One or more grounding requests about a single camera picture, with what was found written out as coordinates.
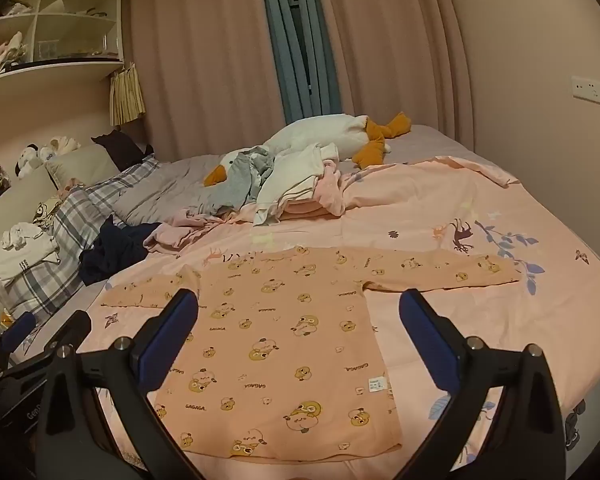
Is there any dark brown cloth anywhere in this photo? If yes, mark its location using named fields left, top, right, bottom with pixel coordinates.
left=91, top=129, right=155, bottom=171

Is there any white garment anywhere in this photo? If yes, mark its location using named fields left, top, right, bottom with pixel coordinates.
left=252, top=142, right=340, bottom=226

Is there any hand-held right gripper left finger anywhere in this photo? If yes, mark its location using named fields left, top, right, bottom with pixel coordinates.
left=34, top=287, right=201, bottom=480

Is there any grey garment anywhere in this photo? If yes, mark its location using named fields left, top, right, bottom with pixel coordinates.
left=215, top=152, right=277, bottom=211

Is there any grey duvet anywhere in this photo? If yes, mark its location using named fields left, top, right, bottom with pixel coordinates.
left=112, top=152, right=231, bottom=226

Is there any dark window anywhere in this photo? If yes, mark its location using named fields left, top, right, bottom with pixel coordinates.
left=289, top=2, right=315, bottom=92

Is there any cream cloth bundle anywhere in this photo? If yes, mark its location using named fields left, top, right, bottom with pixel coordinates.
left=0, top=31, right=29, bottom=72

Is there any beige pillow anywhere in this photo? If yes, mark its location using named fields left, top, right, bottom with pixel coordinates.
left=45, top=144, right=121, bottom=191

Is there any white wall socket strip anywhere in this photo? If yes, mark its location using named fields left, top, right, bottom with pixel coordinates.
left=571, top=76, right=600, bottom=106

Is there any cream plush toy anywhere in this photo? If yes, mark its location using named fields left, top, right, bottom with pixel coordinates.
left=37, top=135, right=83, bottom=159

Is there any peach cartoon print shirt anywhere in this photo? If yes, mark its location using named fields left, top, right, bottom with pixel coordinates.
left=100, top=246, right=521, bottom=461

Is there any grey plaid quilt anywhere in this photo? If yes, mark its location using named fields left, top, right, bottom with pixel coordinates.
left=0, top=155, right=163, bottom=326

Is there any pink curtain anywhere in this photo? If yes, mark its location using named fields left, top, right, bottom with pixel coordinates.
left=311, top=0, right=475, bottom=161
left=130, top=0, right=287, bottom=161

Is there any stack of folded white clothes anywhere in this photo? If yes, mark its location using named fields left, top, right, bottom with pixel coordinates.
left=0, top=222, right=61, bottom=287

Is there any white goose plush toy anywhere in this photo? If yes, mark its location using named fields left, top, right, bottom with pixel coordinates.
left=202, top=111, right=413, bottom=188

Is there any white black plush dog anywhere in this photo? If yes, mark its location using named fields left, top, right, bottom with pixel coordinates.
left=14, top=144, right=46, bottom=179

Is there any yellow cartoon print cloth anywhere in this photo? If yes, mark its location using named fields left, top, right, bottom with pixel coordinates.
left=32, top=199, right=64, bottom=232

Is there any crumpled light pink garment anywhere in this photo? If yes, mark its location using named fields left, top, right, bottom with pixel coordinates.
left=142, top=207, right=241, bottom=256

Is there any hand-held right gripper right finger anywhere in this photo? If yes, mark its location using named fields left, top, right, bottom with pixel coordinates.
left=399, top=289, right=567, bottom=480

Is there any folded pink garment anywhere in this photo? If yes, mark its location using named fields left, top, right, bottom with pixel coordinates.
left=280, top=162, right=348, bottom=218

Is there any dark navy garment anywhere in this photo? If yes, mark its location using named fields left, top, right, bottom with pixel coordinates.
left=78, top=215, right=163, bottom=286

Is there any white wall shelf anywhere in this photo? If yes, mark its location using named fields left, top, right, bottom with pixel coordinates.
left=0, top=0, right=126, bottom=86

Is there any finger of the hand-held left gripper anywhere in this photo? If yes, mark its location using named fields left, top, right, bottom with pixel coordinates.
left=2, top=309, right=93, bottom=386
left=0, top=311, right=37, bottom=361

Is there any teal curtain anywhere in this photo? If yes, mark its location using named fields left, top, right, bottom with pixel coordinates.
left=257, top=0, right=342, bottom=127

